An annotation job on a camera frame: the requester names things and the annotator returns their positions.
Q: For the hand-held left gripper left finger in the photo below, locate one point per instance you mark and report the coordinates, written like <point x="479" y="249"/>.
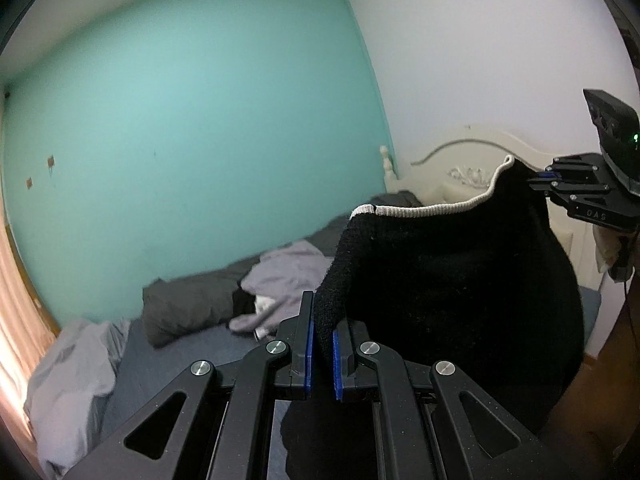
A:
<point x="309" y="360"/>

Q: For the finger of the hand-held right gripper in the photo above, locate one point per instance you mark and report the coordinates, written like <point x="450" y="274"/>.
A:
<point x="570" y="180"/>

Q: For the person's right hand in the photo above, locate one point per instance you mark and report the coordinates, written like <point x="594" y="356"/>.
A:
<point x="607" y="250"/>

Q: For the lavender garment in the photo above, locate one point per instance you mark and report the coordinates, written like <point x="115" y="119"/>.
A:
<point x="290" y="275"/>

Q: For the dark grey duvet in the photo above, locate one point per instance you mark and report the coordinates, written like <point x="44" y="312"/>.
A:
<point x="190" y="300"/>

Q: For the white bed headboard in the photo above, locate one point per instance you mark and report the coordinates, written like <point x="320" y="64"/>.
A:
<point x="465" y="160"/>

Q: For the orange curtain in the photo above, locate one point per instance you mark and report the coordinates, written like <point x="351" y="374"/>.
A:
<point x="20" y="320"/>

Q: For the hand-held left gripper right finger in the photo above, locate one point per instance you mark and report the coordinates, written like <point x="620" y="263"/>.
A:
<point x="337" y="366"/>

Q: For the person's right forearm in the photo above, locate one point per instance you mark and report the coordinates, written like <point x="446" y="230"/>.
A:
<point x="595" y="400"/>

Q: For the white cloth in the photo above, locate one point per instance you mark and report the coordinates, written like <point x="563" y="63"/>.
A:
<point x="265" y="305"/>

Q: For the black sweater with white trim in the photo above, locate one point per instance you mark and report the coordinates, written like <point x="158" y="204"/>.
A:
<point x="450" y="285"/>

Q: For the black garment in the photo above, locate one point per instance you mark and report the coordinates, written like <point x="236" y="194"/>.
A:
<point x="245" y="302"/>

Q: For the blue bed blanket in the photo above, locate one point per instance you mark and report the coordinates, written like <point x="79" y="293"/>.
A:
<point x="200" y="352"/>

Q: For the light grey sheet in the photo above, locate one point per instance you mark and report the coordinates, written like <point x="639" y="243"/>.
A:
<point x="70" y="375"/>

